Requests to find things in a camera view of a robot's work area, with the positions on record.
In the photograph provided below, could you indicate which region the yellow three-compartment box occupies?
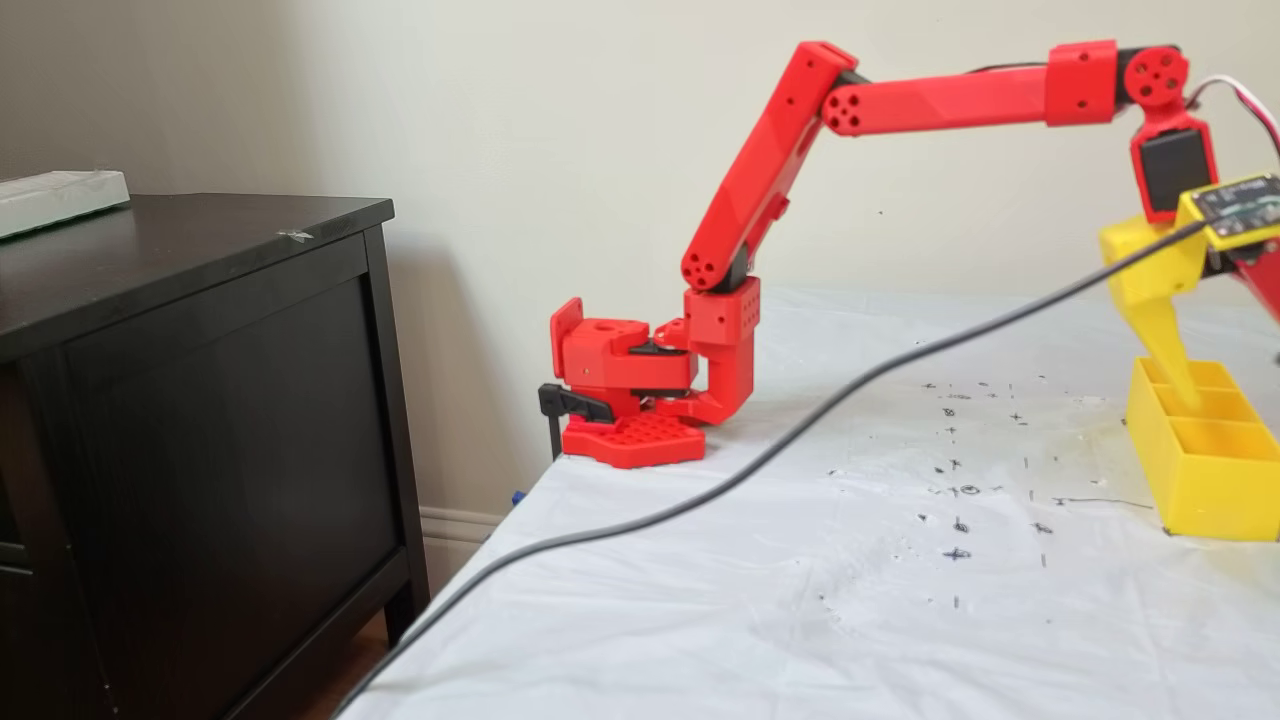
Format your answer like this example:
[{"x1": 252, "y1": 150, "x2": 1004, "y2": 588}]
[{"x1": 1125, "y1": 357, "x2": 1280, "y2": 544}]

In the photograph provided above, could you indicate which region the white plastic table cover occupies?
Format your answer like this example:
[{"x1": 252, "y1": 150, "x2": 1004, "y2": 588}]
[{"x1": 335, "y1": 288, "x2": 1280, "y2": 720}]

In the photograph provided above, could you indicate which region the black table clamp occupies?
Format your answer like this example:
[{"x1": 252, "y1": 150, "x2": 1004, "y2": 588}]
[{"x1": 537, "y1": 383, "x2": 614, "y2": 463}]

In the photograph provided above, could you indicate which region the white baseboard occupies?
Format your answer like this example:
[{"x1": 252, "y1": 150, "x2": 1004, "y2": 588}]
[{"x1": 418, "y1": 507, "x2": 506, "y2": 591}]

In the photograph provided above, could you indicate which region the black wooden cabinet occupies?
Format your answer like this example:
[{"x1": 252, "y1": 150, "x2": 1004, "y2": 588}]
[{"x1": 0, "y1": 193, "x2": 431, "y2": 720}]

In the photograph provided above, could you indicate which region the white foam slab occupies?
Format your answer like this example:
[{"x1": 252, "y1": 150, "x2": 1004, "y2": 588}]
[{"x1": 0, "y1": 170, "x2": 131, "y2": 239}]

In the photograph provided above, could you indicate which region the camera board in yellow mount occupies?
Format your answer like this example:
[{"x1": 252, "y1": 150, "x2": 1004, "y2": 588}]
[{"x1": 1176, "y1": 173, "x2": 1280, "y2": 253}]

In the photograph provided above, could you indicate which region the white red black servo wire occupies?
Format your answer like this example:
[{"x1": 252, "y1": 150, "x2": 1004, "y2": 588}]
[{"x1": 1188, "y1": 75, "x2": 1280, "y2": 159}]

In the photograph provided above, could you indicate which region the black camera cable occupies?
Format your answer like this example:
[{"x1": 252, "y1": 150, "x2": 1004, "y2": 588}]
[{"x1": 328, "y1": 220, "x2": 1209, "y2": 720}]

